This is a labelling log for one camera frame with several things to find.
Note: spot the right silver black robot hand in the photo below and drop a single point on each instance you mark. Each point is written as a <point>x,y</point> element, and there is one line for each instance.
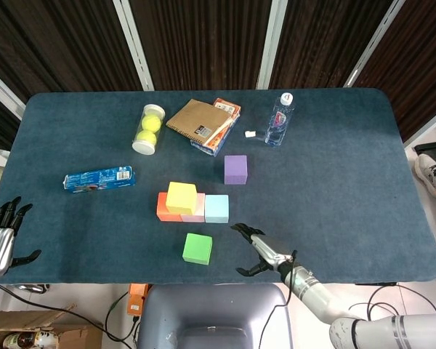
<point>270,252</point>

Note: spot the light blue foam cube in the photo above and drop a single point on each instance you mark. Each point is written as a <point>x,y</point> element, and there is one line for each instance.
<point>217,209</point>

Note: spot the green foam cube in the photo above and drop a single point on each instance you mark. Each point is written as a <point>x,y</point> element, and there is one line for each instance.
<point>197,249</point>

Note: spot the pink foam cube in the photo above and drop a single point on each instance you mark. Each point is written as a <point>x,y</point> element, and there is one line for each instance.
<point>200,214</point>

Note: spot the yellow foam cube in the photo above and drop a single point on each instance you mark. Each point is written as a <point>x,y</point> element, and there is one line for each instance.
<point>181,198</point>

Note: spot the orange foam cube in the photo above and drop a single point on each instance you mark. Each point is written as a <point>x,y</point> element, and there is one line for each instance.
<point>161,211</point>

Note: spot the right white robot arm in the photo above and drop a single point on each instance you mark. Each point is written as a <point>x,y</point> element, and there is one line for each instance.
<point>319,296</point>

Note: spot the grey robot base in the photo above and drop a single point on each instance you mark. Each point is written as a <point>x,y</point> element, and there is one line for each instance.
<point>214,312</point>

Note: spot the chrome metal bar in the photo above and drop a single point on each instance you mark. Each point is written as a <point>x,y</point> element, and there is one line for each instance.
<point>29,289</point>

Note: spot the purple foam cube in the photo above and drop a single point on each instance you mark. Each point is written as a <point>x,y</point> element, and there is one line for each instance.
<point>236,169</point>

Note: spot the bottle in cardboard box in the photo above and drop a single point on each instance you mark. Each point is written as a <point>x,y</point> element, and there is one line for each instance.
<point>22,341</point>

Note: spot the brown cardboard box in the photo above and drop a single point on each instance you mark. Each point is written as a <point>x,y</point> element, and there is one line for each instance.
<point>76,334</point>

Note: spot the teal table cloth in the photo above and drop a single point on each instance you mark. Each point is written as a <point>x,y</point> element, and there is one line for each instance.
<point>349,163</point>

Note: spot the small white eraser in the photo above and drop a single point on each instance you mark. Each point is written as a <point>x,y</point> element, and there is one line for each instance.
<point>250,134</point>

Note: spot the blue Oreo cookie box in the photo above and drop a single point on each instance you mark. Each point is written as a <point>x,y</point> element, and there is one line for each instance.
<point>100,179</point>

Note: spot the clear plastic water bottle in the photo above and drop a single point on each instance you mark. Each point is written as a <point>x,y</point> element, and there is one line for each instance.
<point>278,123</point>

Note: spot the orange power strip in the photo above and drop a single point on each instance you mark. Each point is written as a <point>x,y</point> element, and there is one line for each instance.
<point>136,300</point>

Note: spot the brown spiral notebook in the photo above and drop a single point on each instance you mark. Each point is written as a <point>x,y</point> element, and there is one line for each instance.
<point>198,120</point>

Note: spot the blue orange card box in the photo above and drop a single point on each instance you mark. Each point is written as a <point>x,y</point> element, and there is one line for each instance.
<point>227,107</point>

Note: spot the clear tennis ball tube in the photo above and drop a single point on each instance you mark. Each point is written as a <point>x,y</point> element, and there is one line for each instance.
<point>144,147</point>

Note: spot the yellow tennis ball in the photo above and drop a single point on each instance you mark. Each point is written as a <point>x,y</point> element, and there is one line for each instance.
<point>146,137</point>
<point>151,123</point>

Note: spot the white sneaker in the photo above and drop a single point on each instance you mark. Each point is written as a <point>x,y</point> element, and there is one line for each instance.
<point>432,174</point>

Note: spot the white frame post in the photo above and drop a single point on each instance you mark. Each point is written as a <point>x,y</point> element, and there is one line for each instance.
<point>272,43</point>
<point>134,43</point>
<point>370,40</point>
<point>3,91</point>

